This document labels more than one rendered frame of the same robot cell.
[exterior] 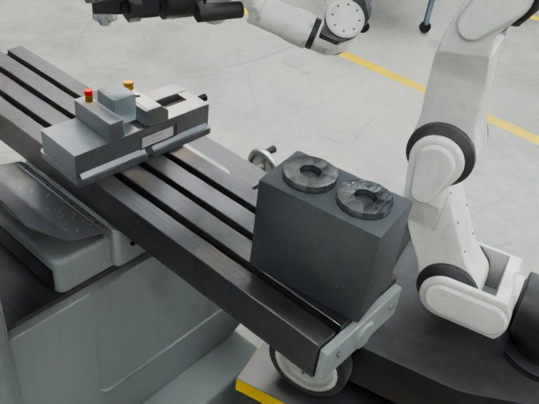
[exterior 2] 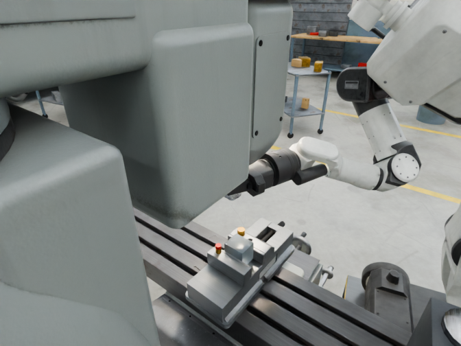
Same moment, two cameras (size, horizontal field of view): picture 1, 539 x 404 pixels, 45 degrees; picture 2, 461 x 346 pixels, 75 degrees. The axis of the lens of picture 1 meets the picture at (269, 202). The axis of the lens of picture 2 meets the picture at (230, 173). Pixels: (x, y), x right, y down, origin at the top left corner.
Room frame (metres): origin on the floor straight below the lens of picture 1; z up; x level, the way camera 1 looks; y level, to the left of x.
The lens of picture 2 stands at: (0.57, 0.37, 1.63)
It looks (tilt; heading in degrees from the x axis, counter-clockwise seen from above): 30 degrees down; 359
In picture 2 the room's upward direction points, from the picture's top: straight up
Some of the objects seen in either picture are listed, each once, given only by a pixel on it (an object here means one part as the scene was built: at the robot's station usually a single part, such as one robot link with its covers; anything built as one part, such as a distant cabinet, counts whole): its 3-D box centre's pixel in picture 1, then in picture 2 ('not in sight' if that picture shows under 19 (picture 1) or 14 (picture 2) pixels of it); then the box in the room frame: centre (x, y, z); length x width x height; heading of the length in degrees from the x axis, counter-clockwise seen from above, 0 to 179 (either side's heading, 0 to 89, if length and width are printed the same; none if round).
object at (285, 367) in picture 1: (310, 357); not in sight; (1.02, -0.14, 0.50); 0.20 x 0.05 x 0.20; 66
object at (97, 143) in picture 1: (129, 121); (245, 258); (1.19, 0.32, 0.98); 0.35 x 0.15 x 0.11; 141
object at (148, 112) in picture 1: (139, 103); (250, 244); (1.21, 0.30, 1.02); 0.12 x 0.06 x 0.04; 51
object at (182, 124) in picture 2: not in sight; (158, 111); (1.03, 0.48, 1.47); 0.24 x 0.19 x 0.26; 53
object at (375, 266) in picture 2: not in sight; (385, 281); (1.51, -0.35, 0.50); 0.20 x 0.05 x 0.20; 66
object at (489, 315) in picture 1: (472, 284); not in sight; (1.16, -0.50, 0.68); 0.21 x 0.20 x 0.13; 66
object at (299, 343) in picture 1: (132, 171); (251, 294); (1.14, 0.30, 0.89); 1.24 x 0.23 x 0.08; 53
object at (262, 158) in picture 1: (254, 171); (296, 250); (1.58, 0.05, 0.63); 0.16 x 0.12 x 0.12; 143
